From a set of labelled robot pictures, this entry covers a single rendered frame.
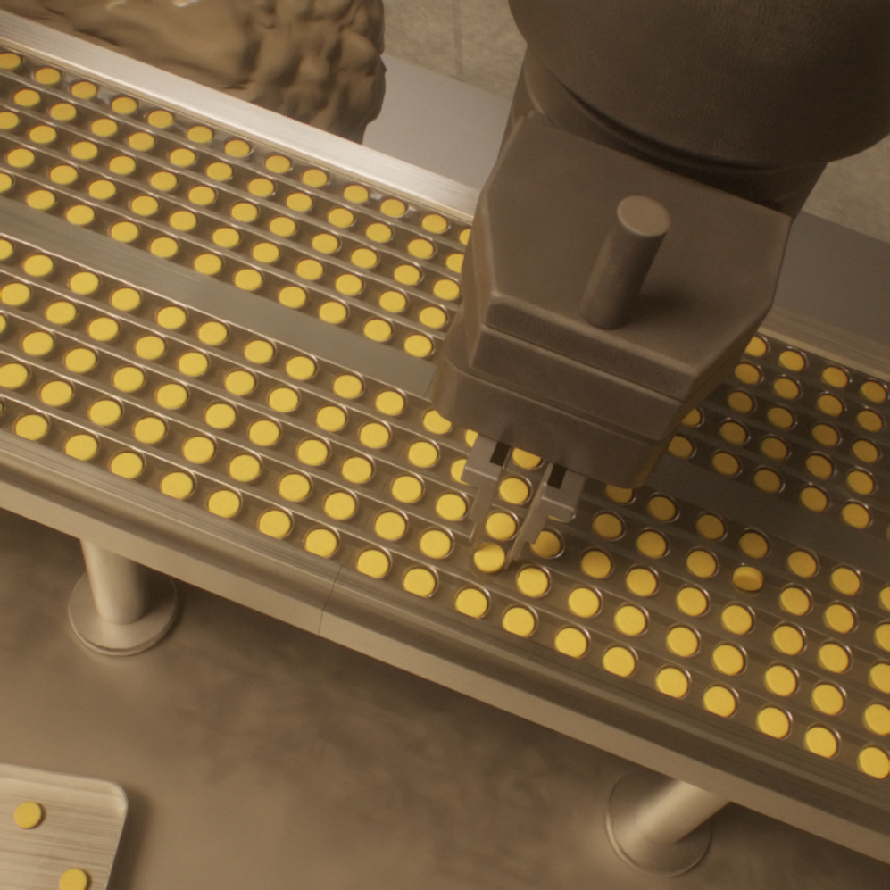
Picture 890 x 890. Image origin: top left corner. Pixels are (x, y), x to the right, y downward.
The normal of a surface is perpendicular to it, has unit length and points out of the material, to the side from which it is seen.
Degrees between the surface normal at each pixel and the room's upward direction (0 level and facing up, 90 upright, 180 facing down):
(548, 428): 90
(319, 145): 0
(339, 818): 0
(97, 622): 0
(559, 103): 90
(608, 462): 90
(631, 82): 90
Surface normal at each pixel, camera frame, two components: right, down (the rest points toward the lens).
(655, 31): -0.50, 0.67
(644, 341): 0.18, -0.55
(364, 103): 0.36, 0.80
